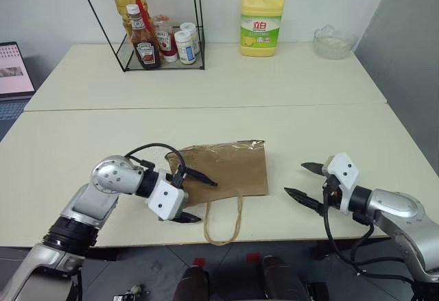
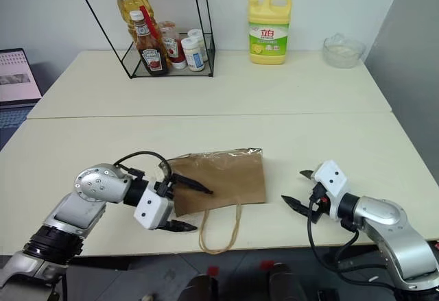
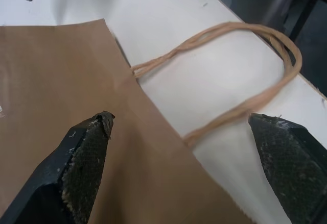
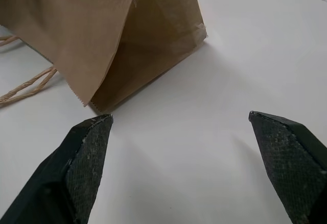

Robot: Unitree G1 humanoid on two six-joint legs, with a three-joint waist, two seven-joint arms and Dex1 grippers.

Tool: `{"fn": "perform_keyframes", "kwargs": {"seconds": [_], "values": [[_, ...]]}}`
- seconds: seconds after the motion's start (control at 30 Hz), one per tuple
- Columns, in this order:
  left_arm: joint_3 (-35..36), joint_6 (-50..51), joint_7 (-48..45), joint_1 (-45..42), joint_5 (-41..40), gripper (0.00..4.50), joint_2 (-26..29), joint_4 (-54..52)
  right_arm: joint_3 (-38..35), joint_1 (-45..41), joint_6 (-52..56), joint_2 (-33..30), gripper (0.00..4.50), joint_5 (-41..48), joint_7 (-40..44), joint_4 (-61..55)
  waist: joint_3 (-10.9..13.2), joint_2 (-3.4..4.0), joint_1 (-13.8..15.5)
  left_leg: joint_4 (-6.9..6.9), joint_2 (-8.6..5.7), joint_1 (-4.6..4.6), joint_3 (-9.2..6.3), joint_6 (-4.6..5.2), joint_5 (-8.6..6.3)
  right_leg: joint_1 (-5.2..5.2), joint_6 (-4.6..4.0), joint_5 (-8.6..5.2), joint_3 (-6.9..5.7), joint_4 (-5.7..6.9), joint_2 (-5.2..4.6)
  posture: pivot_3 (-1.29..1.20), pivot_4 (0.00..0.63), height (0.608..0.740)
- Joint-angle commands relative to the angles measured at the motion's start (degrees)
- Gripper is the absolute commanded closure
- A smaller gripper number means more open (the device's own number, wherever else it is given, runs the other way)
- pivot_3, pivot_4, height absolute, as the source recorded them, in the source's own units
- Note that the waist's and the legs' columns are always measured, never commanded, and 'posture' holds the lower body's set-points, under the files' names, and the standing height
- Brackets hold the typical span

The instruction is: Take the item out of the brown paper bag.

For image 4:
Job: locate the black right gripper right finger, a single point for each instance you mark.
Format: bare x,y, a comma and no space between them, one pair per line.
288,162

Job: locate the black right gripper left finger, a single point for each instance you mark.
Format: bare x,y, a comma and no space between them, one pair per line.
76,173

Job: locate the brown paper bag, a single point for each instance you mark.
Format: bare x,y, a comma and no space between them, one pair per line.
84,35

